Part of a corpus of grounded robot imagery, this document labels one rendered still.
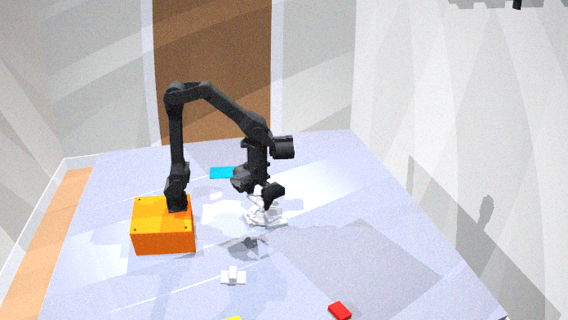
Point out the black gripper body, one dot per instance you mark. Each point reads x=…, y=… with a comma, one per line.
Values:
x=269, y=191

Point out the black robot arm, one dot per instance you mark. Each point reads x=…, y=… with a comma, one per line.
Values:
x=251, y=123

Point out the cyan flat rectangular block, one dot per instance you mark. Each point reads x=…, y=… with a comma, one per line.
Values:
x=221, y=172

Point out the red rectangular bar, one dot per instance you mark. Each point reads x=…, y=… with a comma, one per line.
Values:
x=339, y=311

